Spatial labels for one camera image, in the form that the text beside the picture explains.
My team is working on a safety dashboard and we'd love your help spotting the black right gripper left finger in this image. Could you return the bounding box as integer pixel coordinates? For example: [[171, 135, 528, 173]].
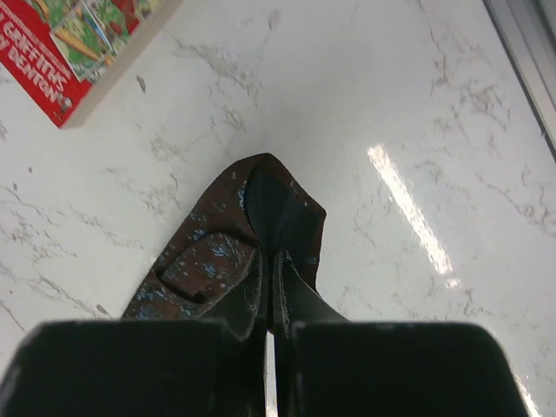
[[208, 249, 266, 342]]

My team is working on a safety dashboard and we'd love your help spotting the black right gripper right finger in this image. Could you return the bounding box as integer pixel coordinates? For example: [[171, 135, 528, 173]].
[[272, 249, 348, 334]]

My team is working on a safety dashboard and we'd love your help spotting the brown floral necktie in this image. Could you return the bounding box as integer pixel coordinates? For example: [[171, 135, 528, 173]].
[[122, 153, 327, 320]]

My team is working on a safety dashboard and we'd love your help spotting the red paperback book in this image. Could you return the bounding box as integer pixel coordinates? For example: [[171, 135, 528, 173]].
[[1, 0, 182, 129]]

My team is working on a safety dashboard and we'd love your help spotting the aluminium frame rail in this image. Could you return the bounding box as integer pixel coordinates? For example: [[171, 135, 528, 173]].
[[484, 0, 555, 153]]

